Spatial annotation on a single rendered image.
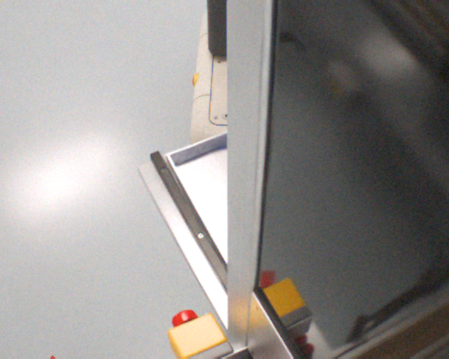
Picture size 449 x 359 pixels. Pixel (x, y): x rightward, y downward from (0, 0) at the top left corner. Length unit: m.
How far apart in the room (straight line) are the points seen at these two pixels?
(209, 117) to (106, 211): 0.47
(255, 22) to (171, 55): 2.28
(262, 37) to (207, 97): 1.74
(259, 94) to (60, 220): 1.85
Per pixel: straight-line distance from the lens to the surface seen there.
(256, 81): 0.55
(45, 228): 2.36
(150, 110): 2.59
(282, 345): 0.81
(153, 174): 1.32
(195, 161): 1.33
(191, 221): 1.24
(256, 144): 0.61
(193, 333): 1.00
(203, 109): 2.21
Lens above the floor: 1.95
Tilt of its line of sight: 55 degrees down
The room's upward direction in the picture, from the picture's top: straight up
